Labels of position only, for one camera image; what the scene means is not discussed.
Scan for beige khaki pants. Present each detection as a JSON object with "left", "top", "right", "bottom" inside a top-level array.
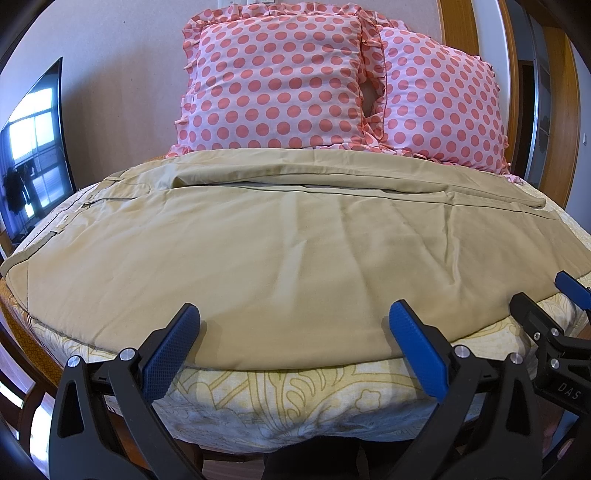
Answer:
[{"left": 2, "top": 149, "right": 590, "bottom": 371}]

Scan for wooden chair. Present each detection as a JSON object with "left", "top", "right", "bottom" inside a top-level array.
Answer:
[{"left": 1, "top": 282, "right": 62, "bottom": 451}]

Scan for yellow floral bed sheet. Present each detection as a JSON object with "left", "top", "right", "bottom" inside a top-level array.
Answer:
[{"left": 8, "top": 185, "right": 590, "bottom": 452}]

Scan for right pink polka-dot pillow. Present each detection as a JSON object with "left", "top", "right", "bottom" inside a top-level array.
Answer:
[{"left": 362, "top": 13, "right": 509, "bottom": 175}]

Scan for pink polka-dot pillow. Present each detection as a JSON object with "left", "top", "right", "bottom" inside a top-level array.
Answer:
[
  {"left": 362, "top": 13, "right": 509, "bottom": 175},
  {"left": 168, "top": 2, "right": 377, "bottom": 156}
]

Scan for black flat television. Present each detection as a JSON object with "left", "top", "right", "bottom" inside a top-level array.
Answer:
[{"left": 1, "top": 58, "right": 76, "bottom": 245}]

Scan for left pink polka-dot pillow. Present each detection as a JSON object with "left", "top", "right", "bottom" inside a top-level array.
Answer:
[{"left": 168, "top": 2, "right": 377, "bottom": 156}]

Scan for wooden door frame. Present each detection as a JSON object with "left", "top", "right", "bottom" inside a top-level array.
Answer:
[{"left": 438, "top": 1, "right": 581, "bottom": 207}]

